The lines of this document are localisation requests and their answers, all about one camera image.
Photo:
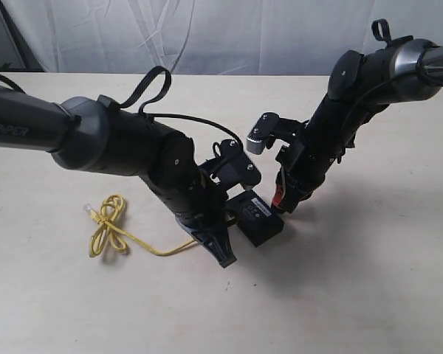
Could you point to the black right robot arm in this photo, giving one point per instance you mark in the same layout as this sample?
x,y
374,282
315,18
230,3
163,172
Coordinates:
x,y
407,69

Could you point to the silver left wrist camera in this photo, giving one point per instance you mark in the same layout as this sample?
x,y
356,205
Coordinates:
x,y
231,166

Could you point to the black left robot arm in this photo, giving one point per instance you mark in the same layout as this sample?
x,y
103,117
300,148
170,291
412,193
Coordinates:
x,y
102,136

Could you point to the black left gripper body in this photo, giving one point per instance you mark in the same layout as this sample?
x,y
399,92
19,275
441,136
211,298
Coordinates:
x,y
200,205

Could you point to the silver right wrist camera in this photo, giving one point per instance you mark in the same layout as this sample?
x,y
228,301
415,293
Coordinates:
x,y
269,128

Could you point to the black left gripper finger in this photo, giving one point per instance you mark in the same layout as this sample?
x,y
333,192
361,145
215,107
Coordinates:
x,y
217,242

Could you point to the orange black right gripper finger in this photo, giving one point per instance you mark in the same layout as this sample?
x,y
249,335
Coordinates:
x,y
278,196

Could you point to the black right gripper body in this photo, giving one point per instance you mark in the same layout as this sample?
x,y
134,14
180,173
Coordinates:
x,y
301,173

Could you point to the grey backdrop curtain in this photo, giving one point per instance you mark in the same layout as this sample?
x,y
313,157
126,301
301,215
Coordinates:
x,y
202,37

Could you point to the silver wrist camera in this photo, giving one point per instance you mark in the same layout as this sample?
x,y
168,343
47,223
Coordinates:
x,y
269,128
231,166

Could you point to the black network switch box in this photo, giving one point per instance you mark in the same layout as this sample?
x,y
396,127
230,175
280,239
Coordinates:
x,y
255,218

